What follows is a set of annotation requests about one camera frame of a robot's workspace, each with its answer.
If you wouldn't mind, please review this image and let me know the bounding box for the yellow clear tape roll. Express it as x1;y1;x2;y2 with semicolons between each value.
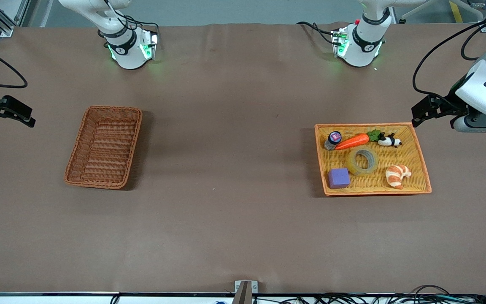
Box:
346;147;378;176

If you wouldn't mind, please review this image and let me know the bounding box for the orange woven basket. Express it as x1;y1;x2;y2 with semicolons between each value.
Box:
314;122;432;197

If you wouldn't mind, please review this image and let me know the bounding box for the dark brown wicker basket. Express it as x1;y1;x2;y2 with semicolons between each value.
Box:
64;106;143;190

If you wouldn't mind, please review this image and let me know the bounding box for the black white panda figurine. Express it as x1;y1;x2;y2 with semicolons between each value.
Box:
377;133;402;148

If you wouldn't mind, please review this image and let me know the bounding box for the toy croissant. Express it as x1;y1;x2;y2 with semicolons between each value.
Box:
385;164;412;190

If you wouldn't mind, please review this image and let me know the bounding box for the orange toy carrot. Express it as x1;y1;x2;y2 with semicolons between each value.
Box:
335;129;382;151

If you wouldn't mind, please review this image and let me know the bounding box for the small bottle purple cap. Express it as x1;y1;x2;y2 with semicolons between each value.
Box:
324;131;343;151

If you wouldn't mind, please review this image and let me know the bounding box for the purple cube block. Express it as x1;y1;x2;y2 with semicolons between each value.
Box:
327;168;351;190

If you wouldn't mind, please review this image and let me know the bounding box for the brown table cover sheet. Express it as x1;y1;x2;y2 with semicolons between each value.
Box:
0;22;486;295

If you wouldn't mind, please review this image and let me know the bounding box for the long black left arm cable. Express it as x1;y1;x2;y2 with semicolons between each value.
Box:
412;19;486;98

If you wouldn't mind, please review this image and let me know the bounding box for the short black left arm cable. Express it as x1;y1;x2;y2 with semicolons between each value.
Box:
461;24;486;61

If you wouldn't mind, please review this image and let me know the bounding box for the aluminium frame profile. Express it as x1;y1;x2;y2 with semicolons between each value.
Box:
0;0;31;38

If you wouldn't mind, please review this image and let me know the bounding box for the black left base cable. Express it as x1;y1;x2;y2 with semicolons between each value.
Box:
297;21;337;45

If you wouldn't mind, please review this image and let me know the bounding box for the black base cable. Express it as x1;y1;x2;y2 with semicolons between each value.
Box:
103;0;160;37
297;21;337;45

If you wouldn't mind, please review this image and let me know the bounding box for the black right base cable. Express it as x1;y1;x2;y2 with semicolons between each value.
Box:
103;0;160;37

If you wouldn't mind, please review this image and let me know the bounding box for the metal table edge rail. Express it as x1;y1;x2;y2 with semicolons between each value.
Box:
0;291;486;296

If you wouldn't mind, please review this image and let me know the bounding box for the black cable bundle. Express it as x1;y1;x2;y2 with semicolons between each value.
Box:
251;285;486;304

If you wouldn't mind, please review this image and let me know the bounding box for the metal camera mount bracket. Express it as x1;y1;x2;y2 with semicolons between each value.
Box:
232;280;259;304

